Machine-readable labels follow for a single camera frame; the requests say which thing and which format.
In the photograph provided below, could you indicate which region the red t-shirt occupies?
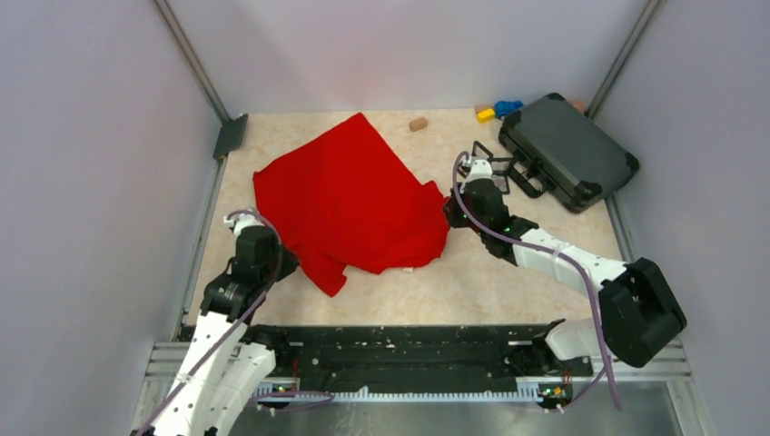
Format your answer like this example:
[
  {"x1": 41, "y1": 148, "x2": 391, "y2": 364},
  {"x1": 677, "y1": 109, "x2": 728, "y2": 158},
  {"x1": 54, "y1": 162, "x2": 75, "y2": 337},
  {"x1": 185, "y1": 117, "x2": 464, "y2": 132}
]
[{"x1": 252, "y1": 113, "x2": 449, "y2": 297}]

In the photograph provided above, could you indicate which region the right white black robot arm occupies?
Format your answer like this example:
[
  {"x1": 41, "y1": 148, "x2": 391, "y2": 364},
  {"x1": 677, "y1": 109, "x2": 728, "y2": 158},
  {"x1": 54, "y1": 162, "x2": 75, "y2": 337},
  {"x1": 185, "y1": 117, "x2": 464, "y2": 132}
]
[{"x1": 443, "y1": 179, "x2": 688, "y2": 374}]

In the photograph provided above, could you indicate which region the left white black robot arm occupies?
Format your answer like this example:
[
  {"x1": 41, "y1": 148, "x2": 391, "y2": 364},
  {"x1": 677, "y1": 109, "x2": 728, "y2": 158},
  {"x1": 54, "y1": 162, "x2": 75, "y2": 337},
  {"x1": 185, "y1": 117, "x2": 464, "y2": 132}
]
[{"x1": 134, "y1": 210, "x2": 298, "y2": 435}]

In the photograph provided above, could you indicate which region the open black brooch box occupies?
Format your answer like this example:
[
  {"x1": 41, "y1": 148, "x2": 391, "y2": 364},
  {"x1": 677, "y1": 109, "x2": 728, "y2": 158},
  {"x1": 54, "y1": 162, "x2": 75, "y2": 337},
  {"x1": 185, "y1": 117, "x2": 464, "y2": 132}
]
[{"x1": 457, "y1": 141, "x2": 493, "y2": 180}]

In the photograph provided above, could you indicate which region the brown wooden block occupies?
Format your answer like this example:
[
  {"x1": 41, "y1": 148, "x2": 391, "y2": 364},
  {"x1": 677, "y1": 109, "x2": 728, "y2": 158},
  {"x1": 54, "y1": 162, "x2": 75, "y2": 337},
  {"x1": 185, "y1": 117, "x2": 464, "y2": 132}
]
[{"x1": 409, "y1": 117, "x2": 429, "y2": 133}]

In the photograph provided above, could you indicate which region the yellow toy block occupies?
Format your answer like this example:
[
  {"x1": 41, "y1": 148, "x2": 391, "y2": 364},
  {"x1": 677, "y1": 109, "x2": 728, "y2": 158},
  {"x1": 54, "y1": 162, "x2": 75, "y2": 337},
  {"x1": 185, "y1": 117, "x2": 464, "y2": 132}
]
[{"x1": 476, "y1": 108, "x2": 496, "y2": 124}]

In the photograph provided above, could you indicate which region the tan toy block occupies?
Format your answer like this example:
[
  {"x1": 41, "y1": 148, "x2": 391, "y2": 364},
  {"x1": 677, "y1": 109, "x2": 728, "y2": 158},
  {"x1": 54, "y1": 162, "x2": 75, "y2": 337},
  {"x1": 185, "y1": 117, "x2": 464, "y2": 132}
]
[{"x1": 474, "y1": 104, "x2": 493, "y2": 114}]

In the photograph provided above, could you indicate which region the dark grey carrying case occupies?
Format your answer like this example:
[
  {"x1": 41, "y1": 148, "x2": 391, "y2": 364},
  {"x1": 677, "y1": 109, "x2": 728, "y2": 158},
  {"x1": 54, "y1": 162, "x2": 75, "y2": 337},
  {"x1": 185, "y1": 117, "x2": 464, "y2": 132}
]
[{"x1": 499, "y1": 93, "x2": 640, "y2": 213}]

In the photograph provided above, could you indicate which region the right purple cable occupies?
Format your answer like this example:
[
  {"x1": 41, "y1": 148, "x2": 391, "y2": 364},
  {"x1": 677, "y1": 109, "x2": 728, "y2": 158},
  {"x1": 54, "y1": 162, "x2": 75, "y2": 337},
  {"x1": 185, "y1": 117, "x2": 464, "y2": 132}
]
[{"x1": 451, "y1": 150, "x2": 623, "y2": 412}]

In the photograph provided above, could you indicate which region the purple cable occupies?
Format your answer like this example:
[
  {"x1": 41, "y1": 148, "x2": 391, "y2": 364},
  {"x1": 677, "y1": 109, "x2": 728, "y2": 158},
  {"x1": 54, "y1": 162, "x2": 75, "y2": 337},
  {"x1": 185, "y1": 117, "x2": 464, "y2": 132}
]
[
  {"x1": 451, "y1": 150, "x2": 623, "y2": 412},
  {"x1": 134, "y1": 208, "x2": 336, "y2": 436}
]

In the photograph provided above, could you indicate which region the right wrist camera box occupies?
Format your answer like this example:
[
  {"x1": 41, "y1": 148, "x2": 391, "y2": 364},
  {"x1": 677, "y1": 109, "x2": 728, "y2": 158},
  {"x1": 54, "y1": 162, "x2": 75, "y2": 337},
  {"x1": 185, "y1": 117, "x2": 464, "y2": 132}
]
[{"x1": 459, "y1": 157, "x2": 493, "y2": 183}]

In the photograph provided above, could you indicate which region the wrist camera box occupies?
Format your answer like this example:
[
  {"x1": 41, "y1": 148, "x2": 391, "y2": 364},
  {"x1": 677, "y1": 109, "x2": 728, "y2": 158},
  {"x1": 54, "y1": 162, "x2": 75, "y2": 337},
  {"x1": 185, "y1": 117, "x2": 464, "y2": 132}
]
[
  {"x1": 459, "y1": 157, "x2": 493, "y2": 183},
  {"x1": 223, "y1": 209, "x2": 264, "y2": 237}
]

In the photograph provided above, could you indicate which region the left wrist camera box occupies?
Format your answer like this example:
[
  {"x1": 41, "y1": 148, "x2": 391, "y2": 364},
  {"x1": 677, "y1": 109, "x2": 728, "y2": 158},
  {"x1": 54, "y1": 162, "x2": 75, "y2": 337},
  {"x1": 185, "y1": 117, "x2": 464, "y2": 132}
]
[{"x1": 223, "y1": 209, "x2": 264, "y2": 237}]

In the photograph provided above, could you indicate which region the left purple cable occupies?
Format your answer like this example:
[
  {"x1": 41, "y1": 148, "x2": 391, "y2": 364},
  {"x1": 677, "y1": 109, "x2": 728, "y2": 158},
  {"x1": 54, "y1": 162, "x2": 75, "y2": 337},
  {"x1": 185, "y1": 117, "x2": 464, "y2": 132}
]
[{"x1": 134, "y1": 208, "x2": 336, "y2": 436}]

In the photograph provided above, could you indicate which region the black corner bracket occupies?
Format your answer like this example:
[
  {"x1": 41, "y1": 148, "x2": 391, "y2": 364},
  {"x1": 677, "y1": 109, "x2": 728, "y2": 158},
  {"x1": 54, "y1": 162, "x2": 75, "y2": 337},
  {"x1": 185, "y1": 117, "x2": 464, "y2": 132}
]
[{"x1": 212, "y1": 114, "x2": 249, "y2": 160}]

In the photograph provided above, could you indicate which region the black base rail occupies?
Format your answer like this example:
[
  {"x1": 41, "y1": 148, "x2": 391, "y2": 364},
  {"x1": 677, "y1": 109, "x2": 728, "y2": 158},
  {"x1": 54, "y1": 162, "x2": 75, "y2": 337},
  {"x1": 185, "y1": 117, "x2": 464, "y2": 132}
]
[{"x1": 243, "y1": 324, "x2": 594, "y2": 394}]

